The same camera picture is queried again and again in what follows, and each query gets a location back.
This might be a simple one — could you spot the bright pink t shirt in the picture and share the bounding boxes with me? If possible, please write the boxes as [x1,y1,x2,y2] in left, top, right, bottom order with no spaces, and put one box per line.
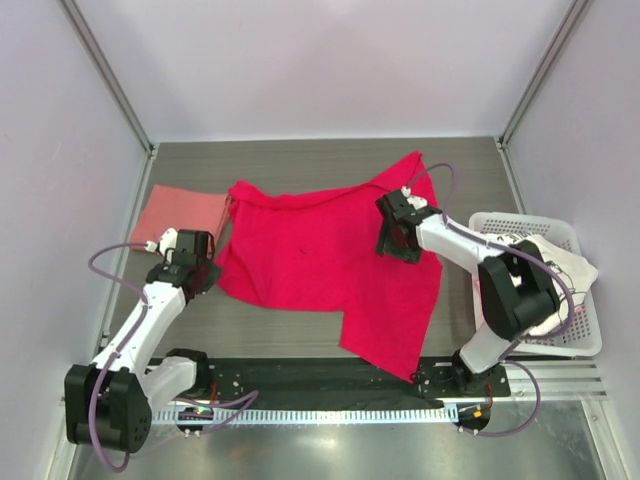
[217,152,442,380]

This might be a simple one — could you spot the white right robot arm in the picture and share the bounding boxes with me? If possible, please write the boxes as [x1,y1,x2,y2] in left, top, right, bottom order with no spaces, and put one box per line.
[376,187,560,396]

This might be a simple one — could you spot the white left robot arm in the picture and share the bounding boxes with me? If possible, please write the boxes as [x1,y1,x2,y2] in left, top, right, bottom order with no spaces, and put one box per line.
[64,228,221,454]

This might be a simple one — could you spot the folded salmon pink t shirt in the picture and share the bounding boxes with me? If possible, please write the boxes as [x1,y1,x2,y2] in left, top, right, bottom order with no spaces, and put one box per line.
[129,184,231,249]

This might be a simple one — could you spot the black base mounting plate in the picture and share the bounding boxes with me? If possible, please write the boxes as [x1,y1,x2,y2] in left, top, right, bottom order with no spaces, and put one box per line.
[153,357,511,433]

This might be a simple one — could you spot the white printed t shirt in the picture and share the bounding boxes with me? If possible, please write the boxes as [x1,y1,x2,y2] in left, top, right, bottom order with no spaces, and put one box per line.
[487,231,598,338]

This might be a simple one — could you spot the white perforated plastic basket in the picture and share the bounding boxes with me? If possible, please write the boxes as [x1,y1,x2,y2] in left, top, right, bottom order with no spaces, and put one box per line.
[469,212,602,357]

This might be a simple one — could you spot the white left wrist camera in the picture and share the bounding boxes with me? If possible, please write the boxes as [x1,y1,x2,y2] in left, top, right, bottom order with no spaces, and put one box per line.
[144,228,178,256]

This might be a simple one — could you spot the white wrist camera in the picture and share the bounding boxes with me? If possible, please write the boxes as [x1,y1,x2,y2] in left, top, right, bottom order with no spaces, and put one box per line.
[144,228,178,256]
[400,186,428,210]

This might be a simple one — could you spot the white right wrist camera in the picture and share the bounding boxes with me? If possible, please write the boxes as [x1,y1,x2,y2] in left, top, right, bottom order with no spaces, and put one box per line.
[400,186,428,210]

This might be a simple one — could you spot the white slotted cable duct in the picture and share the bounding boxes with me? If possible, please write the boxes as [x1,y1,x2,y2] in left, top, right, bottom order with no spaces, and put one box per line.
[152,404,458,426]

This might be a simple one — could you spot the aluminium front rail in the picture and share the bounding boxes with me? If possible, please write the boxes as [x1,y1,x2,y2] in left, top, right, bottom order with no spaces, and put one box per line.
[62,362,611,401]

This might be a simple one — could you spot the left aluminium frame post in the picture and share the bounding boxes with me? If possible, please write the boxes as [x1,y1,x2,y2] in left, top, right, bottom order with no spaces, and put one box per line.
[59,0,157,156]

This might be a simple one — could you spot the aluminium frame post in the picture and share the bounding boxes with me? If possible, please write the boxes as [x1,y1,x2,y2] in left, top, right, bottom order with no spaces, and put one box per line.
[59,0,157,156]
[497,0,594,151]

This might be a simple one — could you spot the right aluminium frame post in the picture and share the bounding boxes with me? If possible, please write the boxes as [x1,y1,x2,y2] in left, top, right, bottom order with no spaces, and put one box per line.
[497,0,594,151]

